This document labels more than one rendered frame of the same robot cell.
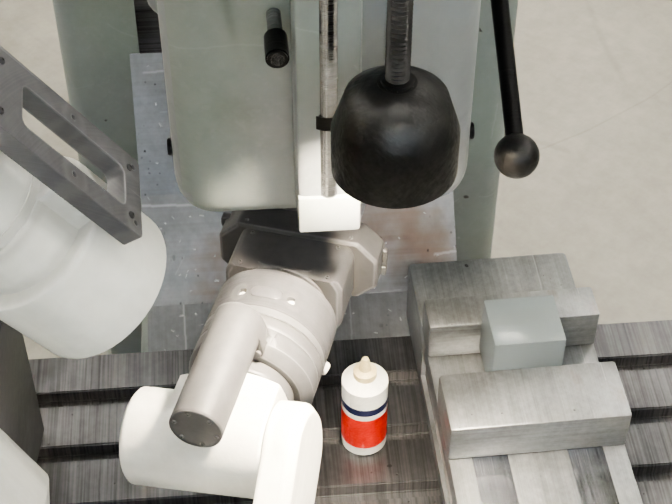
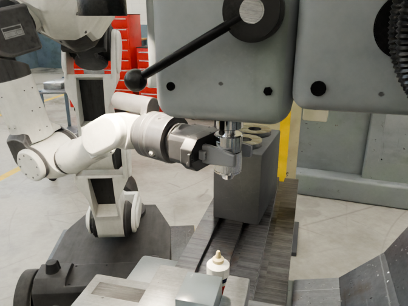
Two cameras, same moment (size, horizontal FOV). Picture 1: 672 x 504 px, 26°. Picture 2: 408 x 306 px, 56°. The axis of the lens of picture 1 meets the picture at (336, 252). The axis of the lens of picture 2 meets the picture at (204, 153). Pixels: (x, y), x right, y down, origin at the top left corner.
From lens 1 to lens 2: 1.25 m
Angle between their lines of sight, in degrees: 89
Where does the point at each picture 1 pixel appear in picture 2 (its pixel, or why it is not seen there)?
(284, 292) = (163, 116)
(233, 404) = (119, 103)
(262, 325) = (145, 105)
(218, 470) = not seen: hidden behind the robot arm
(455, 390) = (182, 271)
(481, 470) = not seen: hidden behind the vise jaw
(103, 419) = (257, 237)
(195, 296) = (342, 291)
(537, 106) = not seen: outside the picture
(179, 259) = (357, 277)
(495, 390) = (173, 285)
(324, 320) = (154, 133)
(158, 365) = (282, 253)
